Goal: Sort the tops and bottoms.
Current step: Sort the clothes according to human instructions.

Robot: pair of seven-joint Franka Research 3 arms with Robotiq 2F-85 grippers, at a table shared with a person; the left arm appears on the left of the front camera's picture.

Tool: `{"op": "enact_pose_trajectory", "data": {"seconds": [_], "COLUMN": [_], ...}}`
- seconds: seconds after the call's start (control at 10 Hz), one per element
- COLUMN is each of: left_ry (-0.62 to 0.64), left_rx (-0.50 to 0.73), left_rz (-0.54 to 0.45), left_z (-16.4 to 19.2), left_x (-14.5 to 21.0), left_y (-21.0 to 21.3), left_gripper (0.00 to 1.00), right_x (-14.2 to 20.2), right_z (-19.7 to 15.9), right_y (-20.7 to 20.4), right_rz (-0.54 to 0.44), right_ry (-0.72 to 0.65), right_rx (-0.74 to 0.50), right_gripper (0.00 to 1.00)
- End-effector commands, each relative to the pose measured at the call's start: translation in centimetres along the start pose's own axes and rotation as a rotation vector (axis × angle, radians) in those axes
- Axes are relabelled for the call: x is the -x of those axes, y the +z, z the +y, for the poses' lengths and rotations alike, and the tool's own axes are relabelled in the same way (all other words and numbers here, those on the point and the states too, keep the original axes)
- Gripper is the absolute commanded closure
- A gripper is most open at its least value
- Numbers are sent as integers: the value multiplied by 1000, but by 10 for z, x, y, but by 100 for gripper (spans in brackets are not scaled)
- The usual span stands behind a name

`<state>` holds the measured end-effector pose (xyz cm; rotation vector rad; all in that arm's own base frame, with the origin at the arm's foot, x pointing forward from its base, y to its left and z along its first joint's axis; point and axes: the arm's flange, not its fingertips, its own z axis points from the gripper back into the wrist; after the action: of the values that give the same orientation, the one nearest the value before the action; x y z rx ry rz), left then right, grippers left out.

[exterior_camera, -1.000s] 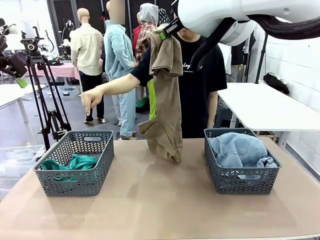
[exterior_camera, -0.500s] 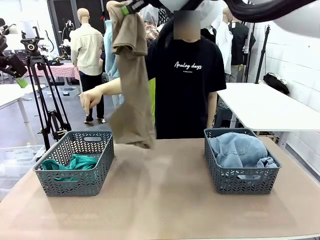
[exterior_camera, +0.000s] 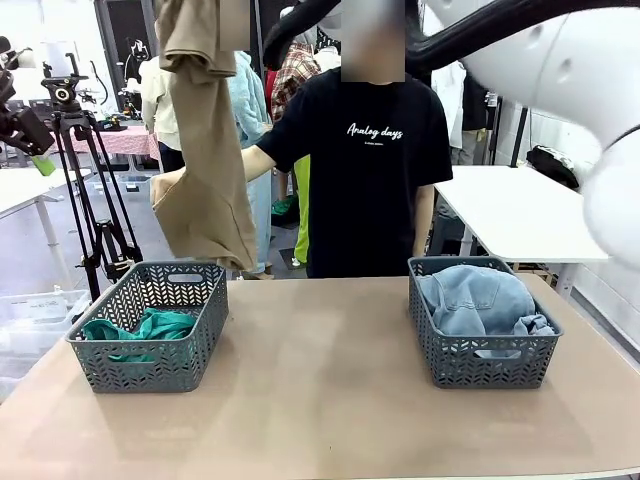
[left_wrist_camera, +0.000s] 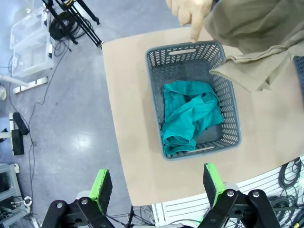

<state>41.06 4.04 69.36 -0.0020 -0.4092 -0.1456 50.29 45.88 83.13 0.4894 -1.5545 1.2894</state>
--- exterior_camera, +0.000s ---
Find clear plastic storage bin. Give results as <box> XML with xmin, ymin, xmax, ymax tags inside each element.
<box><xmin>0</xmin><ymin>288</ymin><xmax>92</xmax><ymax>401</ymax></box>

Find person's black t-shirt torso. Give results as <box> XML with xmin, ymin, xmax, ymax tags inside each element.
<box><xmin>255</xmin><ymin>67</ymin><xmax>454</xmax><ymax>279</ymax></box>

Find beige top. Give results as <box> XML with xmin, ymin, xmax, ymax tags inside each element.
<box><xmin>149</xmin><ymin>0</ymin><xmax>259</xmax><ymax>272</ymax></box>

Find person's right forearm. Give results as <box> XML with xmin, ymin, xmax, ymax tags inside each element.
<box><xmin>242</xmin><ymin>144</ymin><xmax>279</xmax><ymax>182</ymax></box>

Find mannequin in cream jacket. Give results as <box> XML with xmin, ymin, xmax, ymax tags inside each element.
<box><xmin>138</xmin><ymin>54</ymin><xmax>185</xmax><ymax>174</ymax></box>

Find pink-clothed table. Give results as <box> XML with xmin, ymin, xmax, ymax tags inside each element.
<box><xmin>49</xmin><ymin>124</ymin><xmax>162</xmax><ymax>162</ymax></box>

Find grey plastic lattice basket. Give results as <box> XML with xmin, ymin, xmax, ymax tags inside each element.
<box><xmin>407</xmin><ymin>255</ymin><xmax>564</xmax><ymax>390</ymax></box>
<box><xmin>65</xmin><ymin>259</ymin><xmax>230</xmax><ymax>394</ymax></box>

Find black bag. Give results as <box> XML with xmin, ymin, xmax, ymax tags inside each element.
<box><xmin>526</xmin><ymin>144</ymin><xmax>581</xmax><ymax>190</ymax></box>

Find teal top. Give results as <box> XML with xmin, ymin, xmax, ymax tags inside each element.
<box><xmin>82</xmin><ymin>307</ymin><xmax>199</xmax><ymax>364</ymax></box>

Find small white table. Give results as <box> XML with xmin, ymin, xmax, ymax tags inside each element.
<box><xmin>0</xmin><ymin>167</ymin><xmax>94</xmax><ymax>290</ymax></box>

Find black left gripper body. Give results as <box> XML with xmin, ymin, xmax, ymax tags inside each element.
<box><xmin>0</xmin><ymin>106</ymin><xmax>56</xmax><ymax>158</ymax></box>

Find light blue denim shorts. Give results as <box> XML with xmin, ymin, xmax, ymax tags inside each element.
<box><xmin>417</xmin><ymin>264</ymin><xmax>556</xmax><ymax>337</ymax></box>

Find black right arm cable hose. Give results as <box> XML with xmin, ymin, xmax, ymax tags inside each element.
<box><xmin>262</xmin><ymin>0</ymin><xmax>640</xmax><ymax>72</ymax></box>

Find mannequin in light blue fleece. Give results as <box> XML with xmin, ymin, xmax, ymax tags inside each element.
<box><xmin>229</xmin><ymin>49</ymin><xmax>275</xmax><ymax>277</ymax></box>

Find mannequin in plaid shirt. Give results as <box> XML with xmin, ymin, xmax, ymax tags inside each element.
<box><xmin>271</xmin><ymin>42</ymin><xmax>322</xmax><ymax>122</ymax></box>

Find black camera tripod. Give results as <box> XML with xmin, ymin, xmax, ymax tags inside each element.
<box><xmin>39</xmin><ymin>52</ymin><xmax>145</xmax><ymax>302</ymax></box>

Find person's left forearm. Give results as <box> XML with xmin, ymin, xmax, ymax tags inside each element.
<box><xmin>411</xmin><ymin>182</ymin><xmax>437</xmax><ymax>259</ymax></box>

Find neon green trousers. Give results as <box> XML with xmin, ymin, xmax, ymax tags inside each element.
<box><xmin>291</xmin><ymin>154</ymin><xmax>312</xmax><ymax>267</ymax></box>

